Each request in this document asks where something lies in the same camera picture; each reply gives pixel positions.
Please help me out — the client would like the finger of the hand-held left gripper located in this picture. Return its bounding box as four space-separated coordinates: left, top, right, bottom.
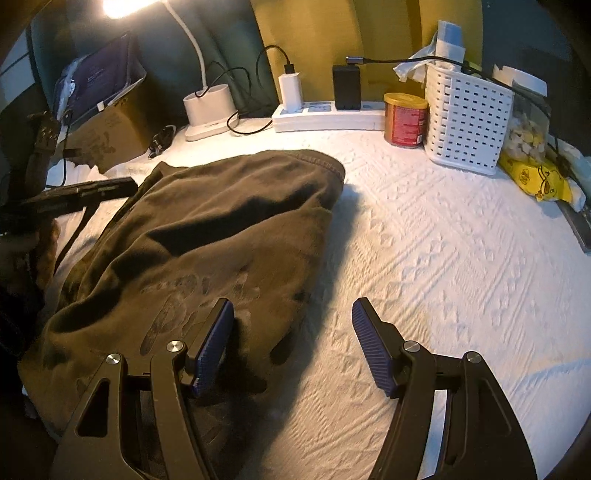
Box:
21 176 139 215

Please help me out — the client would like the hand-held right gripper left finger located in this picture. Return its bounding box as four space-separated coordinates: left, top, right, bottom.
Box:
51 298 236 480

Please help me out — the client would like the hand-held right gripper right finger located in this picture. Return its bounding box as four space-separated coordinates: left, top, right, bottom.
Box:
351 298 539 480

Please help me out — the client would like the brown t-shirt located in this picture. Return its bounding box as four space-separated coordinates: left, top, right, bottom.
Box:
18 148 347 467

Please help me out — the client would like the brown cardboard box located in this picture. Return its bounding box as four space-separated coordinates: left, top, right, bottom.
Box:
60 78 160 176

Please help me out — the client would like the clear plastic wrap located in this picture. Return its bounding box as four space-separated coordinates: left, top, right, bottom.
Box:
58 65 79 121

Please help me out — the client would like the dark tablet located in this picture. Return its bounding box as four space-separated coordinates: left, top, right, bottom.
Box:
53 32 146 125

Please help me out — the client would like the white textured bedspread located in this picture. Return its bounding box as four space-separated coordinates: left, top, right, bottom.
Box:
46 124 591 480

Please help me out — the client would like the white desk lamp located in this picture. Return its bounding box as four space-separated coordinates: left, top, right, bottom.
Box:
99 0 238 141

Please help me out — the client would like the white charger plug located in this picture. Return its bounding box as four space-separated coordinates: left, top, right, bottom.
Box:
278 73 303 112

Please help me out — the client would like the red tin can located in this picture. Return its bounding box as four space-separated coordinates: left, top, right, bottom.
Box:
384 92 430 147

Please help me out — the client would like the white power strip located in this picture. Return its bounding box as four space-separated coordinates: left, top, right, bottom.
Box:
271 100 389 134

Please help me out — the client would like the yellow snack packet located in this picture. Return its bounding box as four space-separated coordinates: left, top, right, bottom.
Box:
499 152 578 204

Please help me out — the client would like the dark flat device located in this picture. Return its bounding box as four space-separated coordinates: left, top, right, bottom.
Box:
558 200 591 254

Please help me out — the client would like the white plastic basket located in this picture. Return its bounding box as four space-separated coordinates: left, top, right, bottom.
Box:
424 62 515 175

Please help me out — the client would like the black charger plug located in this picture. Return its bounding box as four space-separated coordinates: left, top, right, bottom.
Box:
332 65 362 112

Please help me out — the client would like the white crumpled wrapper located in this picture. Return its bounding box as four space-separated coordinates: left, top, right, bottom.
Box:
554 143 591 209

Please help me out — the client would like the clear jar with white lid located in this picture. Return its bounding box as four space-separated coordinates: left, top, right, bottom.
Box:
492 65 552 162

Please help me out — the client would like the white crumpled tissue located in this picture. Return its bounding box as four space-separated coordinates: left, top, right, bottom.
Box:
392 46 439 83

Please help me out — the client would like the pale blue tissue pack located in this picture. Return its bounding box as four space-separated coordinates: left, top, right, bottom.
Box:
434 19 467 68

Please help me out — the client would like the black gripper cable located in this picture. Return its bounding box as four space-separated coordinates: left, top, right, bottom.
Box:
54 203 100 274

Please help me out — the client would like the black cable bundle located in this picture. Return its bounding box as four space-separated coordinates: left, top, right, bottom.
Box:
150 124 178 158

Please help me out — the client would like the black lamp cable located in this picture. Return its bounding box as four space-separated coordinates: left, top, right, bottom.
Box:
194 67 273 137

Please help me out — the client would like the black white-charger cable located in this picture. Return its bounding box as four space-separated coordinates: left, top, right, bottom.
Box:
238 45 295 121

